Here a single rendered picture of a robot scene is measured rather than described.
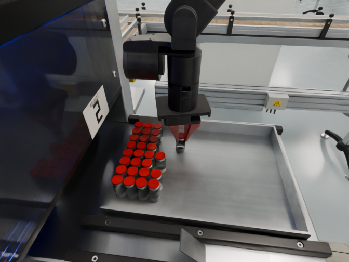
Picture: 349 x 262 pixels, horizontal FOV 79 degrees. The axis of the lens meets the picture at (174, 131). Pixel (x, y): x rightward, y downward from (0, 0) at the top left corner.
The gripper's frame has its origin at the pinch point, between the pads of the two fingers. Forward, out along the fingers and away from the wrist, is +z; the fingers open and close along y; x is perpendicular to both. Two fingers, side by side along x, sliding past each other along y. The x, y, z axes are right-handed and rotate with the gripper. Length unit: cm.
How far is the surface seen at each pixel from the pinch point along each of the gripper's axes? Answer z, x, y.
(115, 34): -18.3, -13.6, 12.2
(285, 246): 2.0, 24.0, -12.6
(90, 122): -9.8, 4.5, 16.6
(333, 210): 92, -17, -101
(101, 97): -11.1, -1.0, 15.2
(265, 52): 36, -126, -91
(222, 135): 4.0, -3.3, -11.2
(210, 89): 38, -80, -33
